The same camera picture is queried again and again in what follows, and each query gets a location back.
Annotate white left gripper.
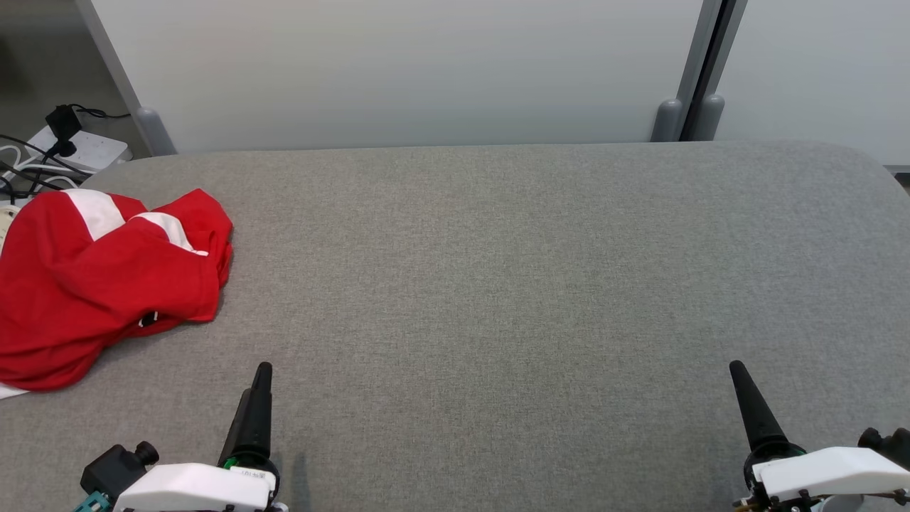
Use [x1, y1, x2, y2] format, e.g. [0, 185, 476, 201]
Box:
[114, 362, 289, 512]

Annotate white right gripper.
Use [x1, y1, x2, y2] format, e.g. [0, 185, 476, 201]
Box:
[729, 361, 910, 512]

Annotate red shorts with white stripes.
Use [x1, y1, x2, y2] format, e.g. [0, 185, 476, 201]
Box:
[0, 188, 235, 338]

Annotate grey metal stand legs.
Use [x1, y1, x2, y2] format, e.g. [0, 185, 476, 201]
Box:
[686, 0, 749, 142]

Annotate grey shelf with computer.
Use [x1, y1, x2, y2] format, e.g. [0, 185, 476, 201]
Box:
[75, 0, 178, 157]

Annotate black plug adapter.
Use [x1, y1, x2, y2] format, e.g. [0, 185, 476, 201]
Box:
[45, 105, 84, 159]

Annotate grey partition post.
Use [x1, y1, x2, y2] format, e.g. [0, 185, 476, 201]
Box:
[651, 0, 726, 142]

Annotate white floor cable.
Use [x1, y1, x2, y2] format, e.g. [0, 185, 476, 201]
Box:
[0, 146, 79, 189]

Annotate black floor cable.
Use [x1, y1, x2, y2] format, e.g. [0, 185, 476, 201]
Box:
[0, 134, 90, 200]

